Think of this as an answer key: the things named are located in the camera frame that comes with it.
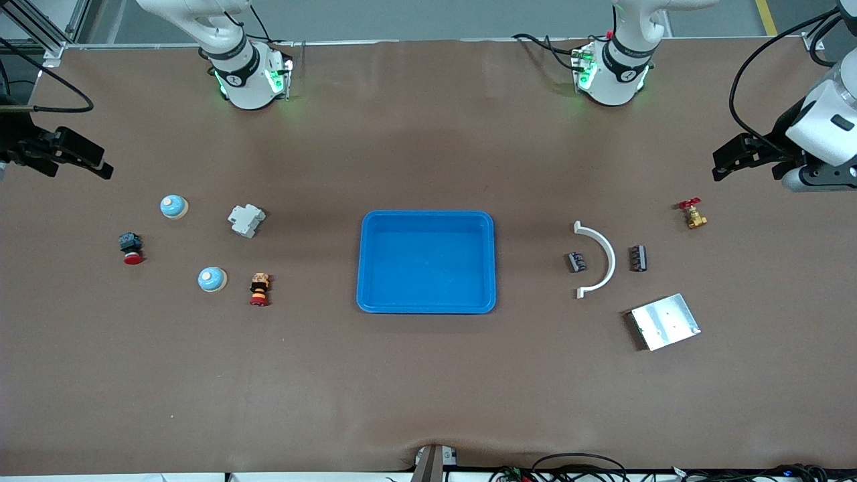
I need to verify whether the red mushroom button black body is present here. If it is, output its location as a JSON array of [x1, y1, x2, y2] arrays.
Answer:
[[119, 232, 144, 266]]

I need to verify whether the white circuit breaker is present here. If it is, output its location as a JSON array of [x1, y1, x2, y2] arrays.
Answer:
[[227, 204, 266, 239]]

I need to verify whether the silver metal plate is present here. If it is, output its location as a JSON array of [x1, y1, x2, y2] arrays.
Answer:
[[628, 293, 702, 351]]

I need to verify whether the red orange emergency stop button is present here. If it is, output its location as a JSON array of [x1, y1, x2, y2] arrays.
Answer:
[[249, 272, 272, 308]]

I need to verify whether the blue plastic tray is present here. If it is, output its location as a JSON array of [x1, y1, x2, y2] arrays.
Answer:
[[356, 210, 497, 315]]

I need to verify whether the brown table mat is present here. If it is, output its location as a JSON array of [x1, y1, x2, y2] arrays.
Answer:
[[0, 37, 857, 477]]

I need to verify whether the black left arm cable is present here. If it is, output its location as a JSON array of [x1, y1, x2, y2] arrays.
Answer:
[[728, 8, 841, 158]]

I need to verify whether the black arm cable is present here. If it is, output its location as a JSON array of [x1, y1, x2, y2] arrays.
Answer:
[[0, 37, 94, 113], [728, 8, 841, 158]]

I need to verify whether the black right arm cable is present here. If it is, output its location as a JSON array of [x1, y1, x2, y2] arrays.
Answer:
[[0, 37, 94, 113]]

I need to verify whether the brass valve red handle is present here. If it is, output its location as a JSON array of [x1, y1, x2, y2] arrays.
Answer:
[[675, 197, 708, 230]]

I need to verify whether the aluminium frame profile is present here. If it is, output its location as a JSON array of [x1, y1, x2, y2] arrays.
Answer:
[[802, 0, 857, 52], [0, 0, 66, 61], [67, 0, 92, 42]]

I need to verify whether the white curved plastic bracket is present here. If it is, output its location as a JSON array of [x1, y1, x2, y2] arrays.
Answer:
[[574, 221, 617, 299]]

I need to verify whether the black base cable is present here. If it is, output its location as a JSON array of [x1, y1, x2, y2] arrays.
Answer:
[[512, 32, 582, 70]]

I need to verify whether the black cable bundle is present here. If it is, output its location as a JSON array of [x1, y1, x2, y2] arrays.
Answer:
[[670, 463, 857, 482]]

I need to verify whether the black looped cable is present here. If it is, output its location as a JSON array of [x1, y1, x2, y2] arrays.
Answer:
[[532, 453, 630, 482]]

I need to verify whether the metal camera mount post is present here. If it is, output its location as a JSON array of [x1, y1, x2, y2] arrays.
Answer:
[[410, 445, 460, 482]]

